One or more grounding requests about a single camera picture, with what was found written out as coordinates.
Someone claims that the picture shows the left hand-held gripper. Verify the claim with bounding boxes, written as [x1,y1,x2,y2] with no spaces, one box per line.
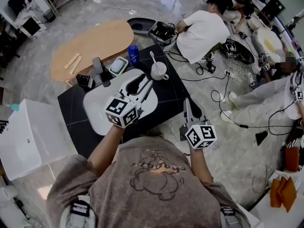
[104,74,154,129]

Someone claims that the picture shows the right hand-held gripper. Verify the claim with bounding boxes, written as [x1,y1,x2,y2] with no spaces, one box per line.
[179,98,218,150]

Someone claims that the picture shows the white mug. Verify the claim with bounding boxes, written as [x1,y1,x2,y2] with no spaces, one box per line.
[151,62,170,81]

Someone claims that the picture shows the white toothbrush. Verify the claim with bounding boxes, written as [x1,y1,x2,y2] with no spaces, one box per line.
[150,51,159,67]

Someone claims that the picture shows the person's left forearm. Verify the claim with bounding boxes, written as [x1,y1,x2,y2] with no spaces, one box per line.
[86,124,126,178]

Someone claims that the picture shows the person's right forearm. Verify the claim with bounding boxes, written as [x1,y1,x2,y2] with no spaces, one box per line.
[189,147,214,185]

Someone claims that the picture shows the black vanity cabinet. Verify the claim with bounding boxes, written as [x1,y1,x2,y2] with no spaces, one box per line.
[57,44,190,160]

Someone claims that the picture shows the pale green soap dish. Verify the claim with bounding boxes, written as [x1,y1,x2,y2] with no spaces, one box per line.
[108,56,129,77]

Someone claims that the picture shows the blue bottle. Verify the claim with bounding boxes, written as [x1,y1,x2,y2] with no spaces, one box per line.
[127,45,140,64]

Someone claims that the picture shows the white sink basin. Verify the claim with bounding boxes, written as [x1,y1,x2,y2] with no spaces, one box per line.
[83,67,159,136]

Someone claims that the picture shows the black soap dispenser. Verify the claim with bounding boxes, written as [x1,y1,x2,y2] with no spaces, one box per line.
[75,74,96,91]

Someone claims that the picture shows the oval wooden table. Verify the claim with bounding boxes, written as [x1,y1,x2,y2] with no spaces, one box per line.
[49,19,135,86]

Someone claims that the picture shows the black oval tray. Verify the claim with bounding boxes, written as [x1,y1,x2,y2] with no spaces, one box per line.
[126,18,157,35]

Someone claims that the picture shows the open black equipment case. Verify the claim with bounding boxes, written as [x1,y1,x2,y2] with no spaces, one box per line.
[149,21,178,44]

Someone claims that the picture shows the black triangular floor object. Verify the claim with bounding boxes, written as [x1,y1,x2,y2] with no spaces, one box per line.
[255,131,269,146]

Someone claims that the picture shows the brown printed t-shirt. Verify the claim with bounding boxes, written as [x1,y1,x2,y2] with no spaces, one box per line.
[46,132,250,228]

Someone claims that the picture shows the fried egg shaped cushion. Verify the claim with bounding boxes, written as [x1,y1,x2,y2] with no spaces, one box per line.
[251,26,285,64]

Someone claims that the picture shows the black trash bin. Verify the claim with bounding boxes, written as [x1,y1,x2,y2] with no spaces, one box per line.
[43,8,57,23]

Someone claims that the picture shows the white bathtub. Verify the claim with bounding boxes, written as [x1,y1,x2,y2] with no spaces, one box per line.
[0,98,72,181]

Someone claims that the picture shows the orange cloth bag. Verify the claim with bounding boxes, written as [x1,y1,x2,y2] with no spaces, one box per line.
[270,176,298,214]

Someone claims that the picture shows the marble pattern cabinet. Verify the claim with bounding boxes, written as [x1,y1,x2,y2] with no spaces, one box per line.
[15,0,47,41]

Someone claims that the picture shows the black bathtub faucet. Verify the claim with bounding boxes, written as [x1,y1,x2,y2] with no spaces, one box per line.
[0,119,9,135]

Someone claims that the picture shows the black floor cable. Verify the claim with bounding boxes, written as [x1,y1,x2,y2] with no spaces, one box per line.
[211,89,295,131]

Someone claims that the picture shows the white cable bundle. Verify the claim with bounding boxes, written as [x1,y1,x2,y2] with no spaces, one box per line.
[225,58,253,86]

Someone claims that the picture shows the black white shoulder strap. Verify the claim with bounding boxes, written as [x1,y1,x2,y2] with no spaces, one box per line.
[70,196,92,219]
[220,207,236,217]

